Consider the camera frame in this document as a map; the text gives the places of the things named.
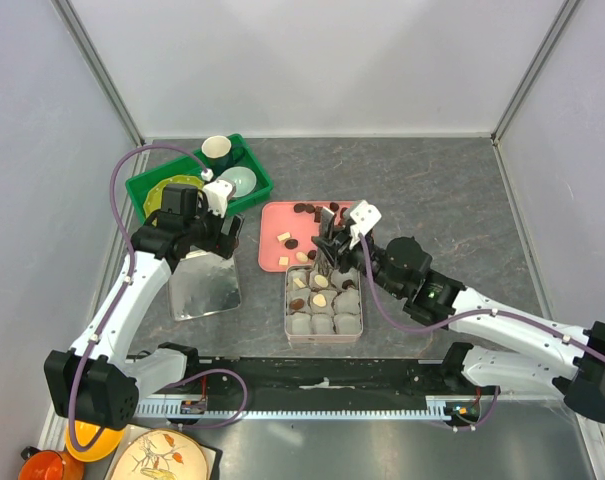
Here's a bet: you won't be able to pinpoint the pale green bowl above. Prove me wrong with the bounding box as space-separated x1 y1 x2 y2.
220 166 257 199

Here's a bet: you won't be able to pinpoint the yellow bowl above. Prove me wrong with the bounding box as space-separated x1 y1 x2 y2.
65 420 125 463

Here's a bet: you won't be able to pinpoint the white egg chocolate piece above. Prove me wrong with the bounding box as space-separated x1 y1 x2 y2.
312 293 327 308

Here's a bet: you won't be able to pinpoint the orange mug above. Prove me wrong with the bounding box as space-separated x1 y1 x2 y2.
18 446 85 480

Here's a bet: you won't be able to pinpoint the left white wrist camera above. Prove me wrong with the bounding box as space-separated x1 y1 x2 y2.
196 169 236 218

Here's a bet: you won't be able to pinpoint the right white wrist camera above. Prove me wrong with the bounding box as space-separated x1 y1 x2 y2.
344 200 382 250

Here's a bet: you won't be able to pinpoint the yellow green plate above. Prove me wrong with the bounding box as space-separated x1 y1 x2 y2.
143 175 204 218

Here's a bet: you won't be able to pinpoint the metal tongs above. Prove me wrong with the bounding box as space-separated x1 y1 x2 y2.
312 207 338 275

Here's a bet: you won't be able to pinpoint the white oval chocolate piece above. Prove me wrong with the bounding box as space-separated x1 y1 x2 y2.
310 273 329 290

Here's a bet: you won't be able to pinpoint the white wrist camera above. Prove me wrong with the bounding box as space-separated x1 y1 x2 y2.
196 169 236 218
344 200 382 250

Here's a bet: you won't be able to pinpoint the brown oval chocolate piece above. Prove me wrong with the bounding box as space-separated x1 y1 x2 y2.
289 298 306 311

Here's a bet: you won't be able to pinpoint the pink chocolate tin box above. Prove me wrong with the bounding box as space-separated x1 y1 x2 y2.
284 266 363 345

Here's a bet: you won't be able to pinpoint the silver tin lid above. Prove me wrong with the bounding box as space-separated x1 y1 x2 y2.
167 250 241 322

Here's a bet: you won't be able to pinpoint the dark teal mug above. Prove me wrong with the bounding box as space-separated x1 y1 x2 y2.
201 135 246 175

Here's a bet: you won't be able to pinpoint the pink plastic tray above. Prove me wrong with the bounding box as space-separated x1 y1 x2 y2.
258 201 356 273

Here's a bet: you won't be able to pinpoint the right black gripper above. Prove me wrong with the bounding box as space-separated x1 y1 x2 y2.
311 224 405 299

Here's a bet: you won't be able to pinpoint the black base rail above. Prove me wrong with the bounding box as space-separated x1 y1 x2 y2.
165 354 496 398

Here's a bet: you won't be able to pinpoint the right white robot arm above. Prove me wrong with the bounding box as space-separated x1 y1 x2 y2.
312 228 605 424

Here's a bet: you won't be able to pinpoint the decorated round plate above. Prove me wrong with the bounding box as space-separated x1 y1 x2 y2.
109 429 210 480

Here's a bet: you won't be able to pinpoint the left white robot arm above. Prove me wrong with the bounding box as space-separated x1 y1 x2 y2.
44 179 243 430

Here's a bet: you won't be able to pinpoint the green plastic crate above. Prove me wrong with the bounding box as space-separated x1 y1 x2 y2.
125 133 274 222

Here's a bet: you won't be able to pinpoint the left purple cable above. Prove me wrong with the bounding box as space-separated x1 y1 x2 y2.
67 142 214 451

